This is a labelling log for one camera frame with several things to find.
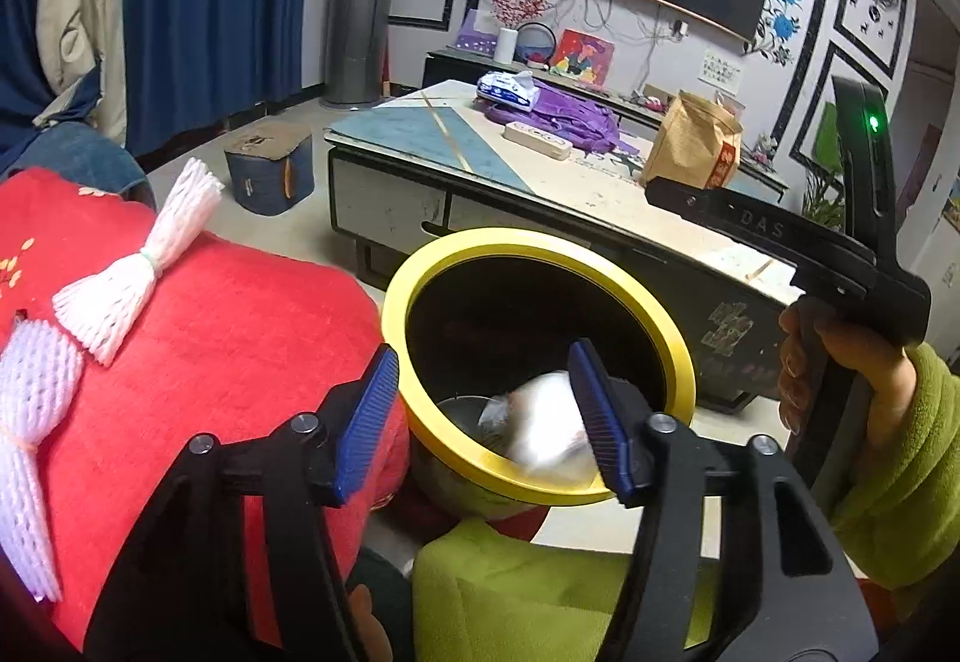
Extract blue cardboard topped stool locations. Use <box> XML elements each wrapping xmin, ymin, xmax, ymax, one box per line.
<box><xmin>221</xmin><ymin>118</ymin><xmax>314</xmax><ymax>217</ymax></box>

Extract red floral blanket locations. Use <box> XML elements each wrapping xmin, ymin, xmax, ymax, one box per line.
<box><xmin>2</xmin><ymin>168</ymin><xmax>409</xmax><ymax>646</ymax></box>

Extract brown paper bag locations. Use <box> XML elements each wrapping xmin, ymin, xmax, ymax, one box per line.
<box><xmin>640</xmin><ymin>92</ymin><xmax>742</xmax><ymax>189</ymax></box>

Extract white tissue pack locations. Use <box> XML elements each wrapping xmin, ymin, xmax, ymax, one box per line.
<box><xmin>477</xmin><ymin>71</ymin><xmax>540</xmax><ymax>113</ymax></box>

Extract white foam net bow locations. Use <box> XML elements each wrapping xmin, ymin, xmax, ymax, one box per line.
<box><xmin>52</xmin><ymin>158</ymin><xmax>223</xmax><ymax>366</ymax></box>

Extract blue curtain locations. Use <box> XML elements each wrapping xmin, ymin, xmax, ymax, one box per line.
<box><xmin>2</xmin><ymin>0</ymin><xmax>304</xmax><ymax>168</ymax></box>

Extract yellow rimmed black trash bin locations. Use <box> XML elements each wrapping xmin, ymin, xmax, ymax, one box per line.
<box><xmin>381</xmin><ymin>228</ymin><xmax>698</xmax><ymax>520</ymax></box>

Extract white plastic trash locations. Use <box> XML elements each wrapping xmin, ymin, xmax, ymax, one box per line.
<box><xmin>477</xmin><ymin>369</ymin><xmax>597</xmax><ymax>485</ymax></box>

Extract white foam fruit net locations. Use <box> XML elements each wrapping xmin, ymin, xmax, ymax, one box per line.
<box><xmin>2</xmin><ymin>320</ymin><xmax>85</xmax><ymax>602</ymax></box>

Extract blue sofa cover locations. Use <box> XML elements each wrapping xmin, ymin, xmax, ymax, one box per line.
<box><xmin>2</xmin><ymin>121</ymin><xmax>156</xmax><ymax>209</ymax></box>

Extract beige rectangular box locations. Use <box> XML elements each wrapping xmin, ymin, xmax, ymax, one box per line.
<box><xmin>503</xmin><ymin>121</ymin><xmax>573</xmax><ymax>160</ymax></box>

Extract green fleece right sleeve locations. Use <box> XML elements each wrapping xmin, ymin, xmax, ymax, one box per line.
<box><xmin>832</xmin><ymin>344</ymin><xmax>958</xmax><ymax>591</ymax></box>

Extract right hand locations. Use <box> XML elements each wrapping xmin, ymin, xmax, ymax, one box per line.
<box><xmin>776</xmin><ymin>301</ymin><xmax>918</xmax><ymax>453</ymax></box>

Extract round mirror ornament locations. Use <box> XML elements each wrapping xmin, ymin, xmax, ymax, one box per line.
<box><xmin>514</xmin><ymin>20</ymin><xmax>558</xmax><ymax>69</ymax></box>

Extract purple cloth bag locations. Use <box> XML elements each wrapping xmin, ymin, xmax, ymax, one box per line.
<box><xmin>477</xmin><ymin>79</ymin><xmax>623</xmax><ymax>154</ymax></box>

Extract white vase red flowers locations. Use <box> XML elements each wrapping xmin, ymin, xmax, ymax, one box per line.
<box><xmin>491</xmin><ymin>0</ymin><xmax>551</xmax><ymax>64</ymax></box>

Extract coffee table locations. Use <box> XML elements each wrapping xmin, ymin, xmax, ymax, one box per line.
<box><xmin>325</xmin><ymin>80</ymin><xmax>797</xmax><ymax>412</ymax></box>

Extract colourful picture frame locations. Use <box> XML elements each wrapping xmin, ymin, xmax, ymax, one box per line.
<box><xmin>550</xmin><ymin>29</ymin><xmax>615</xmax><ymax>87</ymax></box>

